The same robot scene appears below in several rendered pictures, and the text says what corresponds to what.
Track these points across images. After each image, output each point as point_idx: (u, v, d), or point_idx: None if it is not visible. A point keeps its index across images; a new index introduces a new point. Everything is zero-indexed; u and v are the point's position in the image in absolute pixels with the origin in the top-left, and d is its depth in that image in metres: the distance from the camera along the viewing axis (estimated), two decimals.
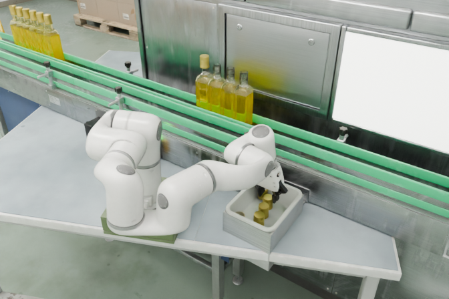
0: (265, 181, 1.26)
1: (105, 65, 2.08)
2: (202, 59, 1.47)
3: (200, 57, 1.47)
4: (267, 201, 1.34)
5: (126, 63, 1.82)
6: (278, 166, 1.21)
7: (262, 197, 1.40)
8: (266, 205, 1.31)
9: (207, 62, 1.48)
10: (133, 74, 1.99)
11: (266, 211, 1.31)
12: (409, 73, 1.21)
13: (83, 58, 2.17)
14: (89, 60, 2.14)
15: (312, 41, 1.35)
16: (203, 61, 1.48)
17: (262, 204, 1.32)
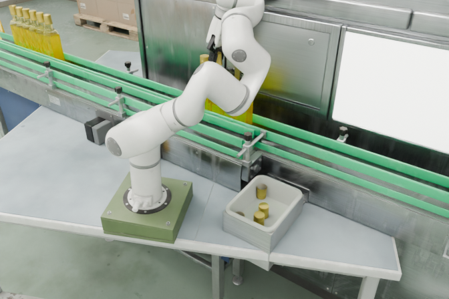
0: None
1: (105, 65, 2.08)
2: (203, 59, 1.47)
3: (201, 57, 1.47)
4: (221, 53, 1.44)
5: (126, 63, 1.82)
6: None
7: (260, 196, 1.40)
8: (266, 205, 1.31)
9: None
10: (133, 74, 1.99)
11: (266, 211, 1.31)
12: (409, 73, 1.21)
13: (83, 58, 2.17)
14: (89, 60, 2.14)
15: (312, 41, 1.35)
16: (204, 61, 1.48)
17: (262, 204, 1.32)
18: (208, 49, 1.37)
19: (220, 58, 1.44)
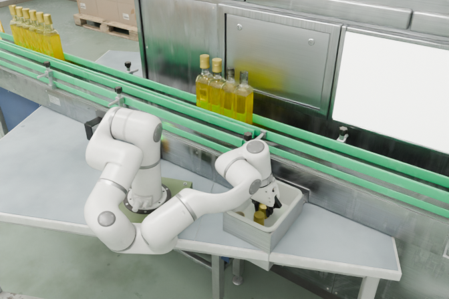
0: (260, 195, 1.23)
1: (105, 65, 2.08)
2: (203, 59, 1.47)
3: (201, 57, 1.47)
4: (221, 61, 1.45)
5: (126, 63, 1.82)
6: (274, 181, 1.18)
7: None
8: None
9: (208, 62, 1.48)
10: (133, 74, 1.99)
11: None
12: (409, 73, 1.21)
13: (83, 58, 2.17)
14: (89, 60, 2.14)
15: (312, 41, 1.35)
16: (204, 61, 1.48)
17: (262, 204, 1.32)
18: None
19: (220, 65, 1.45)
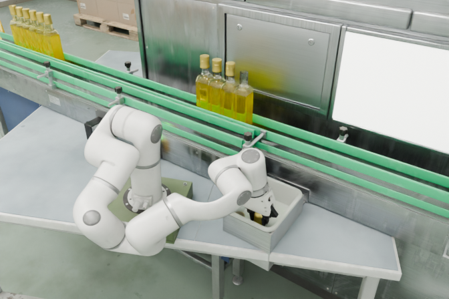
0: (256, 205, 1.20)
1: (105, 65, 2.08)
2: (203, 59, 1.47)
3: (201, 57, 1.47)
4: (221, 61, 1.45)
5: (126, 63, 1.82)
6: (270, 191, 1.15)
7: None
8: (230, 61, 1.43)
9: (208, 62, 1.48)
10: (133, 74, 1.99)
11: (234, 65, 1.44)
12: (409, 73, 1.21)
13: (83, 58, 2.17)
14: (89, 60, 2.14)
15: (312, 41, 1.35)
16: (204, 61, 1.48)
17: (229, 63, 1.42)
18: None
19: (220, 65, 1.45)
